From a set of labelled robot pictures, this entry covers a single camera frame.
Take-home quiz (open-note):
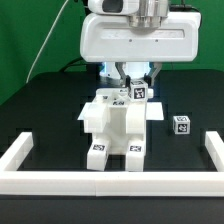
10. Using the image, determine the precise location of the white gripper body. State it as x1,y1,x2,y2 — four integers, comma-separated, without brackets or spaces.
80,0,201,62

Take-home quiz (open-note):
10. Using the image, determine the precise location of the white chair seat piece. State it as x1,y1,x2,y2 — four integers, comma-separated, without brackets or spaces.
104,100,130,155

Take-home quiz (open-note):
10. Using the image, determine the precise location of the white tagged cube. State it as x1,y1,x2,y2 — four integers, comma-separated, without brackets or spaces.
129,80,148,101
173,115,190,134

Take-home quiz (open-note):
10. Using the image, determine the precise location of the white marker base plate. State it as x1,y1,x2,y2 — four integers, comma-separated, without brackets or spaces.
78,102,164,120

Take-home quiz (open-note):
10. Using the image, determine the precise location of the white chair back piece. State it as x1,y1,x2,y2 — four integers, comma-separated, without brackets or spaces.
79,88,154,134

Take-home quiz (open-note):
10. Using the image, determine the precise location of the white cable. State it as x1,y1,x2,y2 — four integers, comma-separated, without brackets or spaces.
25,0,70,84

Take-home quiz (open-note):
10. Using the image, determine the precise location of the black cable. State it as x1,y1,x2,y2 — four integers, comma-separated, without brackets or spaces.
59,56,84,73

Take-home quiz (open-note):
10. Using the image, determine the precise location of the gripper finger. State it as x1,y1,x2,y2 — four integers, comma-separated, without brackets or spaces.
115,62,131,87
144,62,162,87

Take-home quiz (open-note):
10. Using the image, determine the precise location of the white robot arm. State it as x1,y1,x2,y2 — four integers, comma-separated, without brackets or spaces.
80,0,202,86

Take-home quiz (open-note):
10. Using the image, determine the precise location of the white U-shaped frame fence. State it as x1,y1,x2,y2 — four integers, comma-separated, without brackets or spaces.
0,132,224,197

